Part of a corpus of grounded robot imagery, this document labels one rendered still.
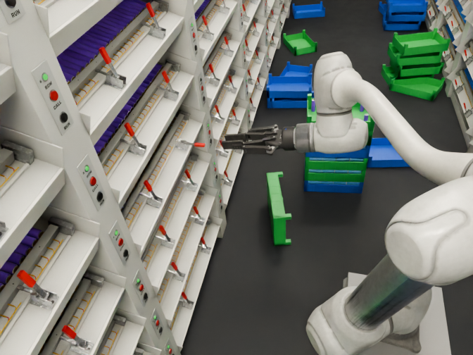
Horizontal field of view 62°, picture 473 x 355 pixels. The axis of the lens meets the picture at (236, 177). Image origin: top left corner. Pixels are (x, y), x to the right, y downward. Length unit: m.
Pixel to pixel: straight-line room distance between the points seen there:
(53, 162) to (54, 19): 0.25
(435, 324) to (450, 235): 0.89
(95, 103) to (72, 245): 0.30
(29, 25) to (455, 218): 0.69
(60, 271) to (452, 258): 0.68
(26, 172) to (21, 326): 0.27
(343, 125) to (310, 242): 0.87
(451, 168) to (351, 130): 0.38
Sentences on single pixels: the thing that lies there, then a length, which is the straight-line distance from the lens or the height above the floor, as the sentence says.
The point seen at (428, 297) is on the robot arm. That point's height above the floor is 0.46.
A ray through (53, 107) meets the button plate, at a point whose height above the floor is 1.17.
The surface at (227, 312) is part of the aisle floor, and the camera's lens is 1.72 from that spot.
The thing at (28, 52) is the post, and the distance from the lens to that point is 0.69.
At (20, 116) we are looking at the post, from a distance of 0.73.
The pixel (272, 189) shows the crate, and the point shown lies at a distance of 1.85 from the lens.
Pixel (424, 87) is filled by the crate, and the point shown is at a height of 0.00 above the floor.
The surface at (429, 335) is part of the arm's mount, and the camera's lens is 1.49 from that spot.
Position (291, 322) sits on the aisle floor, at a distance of 1.69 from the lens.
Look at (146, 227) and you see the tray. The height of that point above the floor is 0.69.
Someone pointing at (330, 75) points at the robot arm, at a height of 0.97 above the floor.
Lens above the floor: 1.50
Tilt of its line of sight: 42 degrees down
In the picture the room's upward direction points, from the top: 7 degrees counter-clockwise
